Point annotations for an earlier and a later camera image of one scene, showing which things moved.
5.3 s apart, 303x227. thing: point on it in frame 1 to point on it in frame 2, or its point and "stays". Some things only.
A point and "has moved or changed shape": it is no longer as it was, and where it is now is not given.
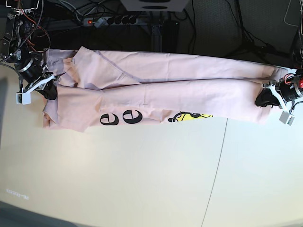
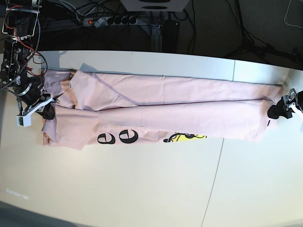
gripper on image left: (33, 74) to (31, 92)
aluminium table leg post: (156, 38) stays
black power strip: (98, 22) stays
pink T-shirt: (98, 88) has moved or changed shape
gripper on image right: (286, 89) to (281, 108)
